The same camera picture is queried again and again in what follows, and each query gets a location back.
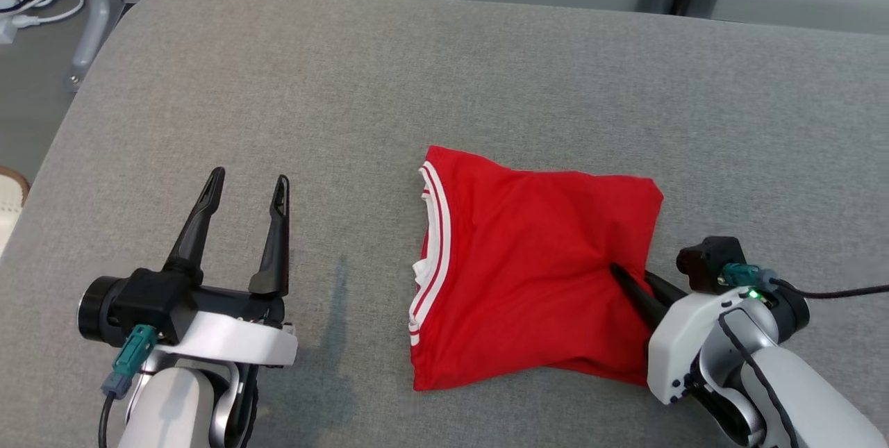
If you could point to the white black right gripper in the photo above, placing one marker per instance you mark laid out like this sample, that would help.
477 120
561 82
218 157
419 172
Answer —
684 344

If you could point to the grey metal table leg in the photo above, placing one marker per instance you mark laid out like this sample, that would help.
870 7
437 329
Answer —
97 3

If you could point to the white power adapter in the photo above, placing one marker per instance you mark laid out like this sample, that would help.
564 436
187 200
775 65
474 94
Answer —
7 31

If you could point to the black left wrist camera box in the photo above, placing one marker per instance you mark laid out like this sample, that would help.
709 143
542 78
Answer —
153 302

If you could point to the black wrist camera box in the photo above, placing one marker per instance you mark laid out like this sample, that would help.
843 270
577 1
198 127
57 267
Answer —
153 302
708 264

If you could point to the beige round rimmed object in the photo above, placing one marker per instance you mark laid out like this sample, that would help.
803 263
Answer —
8 205

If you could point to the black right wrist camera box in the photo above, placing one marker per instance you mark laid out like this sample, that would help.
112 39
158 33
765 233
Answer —
708 264

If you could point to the red Bulls 23 jersey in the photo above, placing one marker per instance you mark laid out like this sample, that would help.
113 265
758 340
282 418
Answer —
528 260

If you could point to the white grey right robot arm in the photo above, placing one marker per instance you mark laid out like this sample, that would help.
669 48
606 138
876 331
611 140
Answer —
799 399

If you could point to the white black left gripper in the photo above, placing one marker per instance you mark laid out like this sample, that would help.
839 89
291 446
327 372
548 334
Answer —
236 344

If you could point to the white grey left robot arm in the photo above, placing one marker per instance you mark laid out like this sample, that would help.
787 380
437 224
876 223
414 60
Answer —
173 413

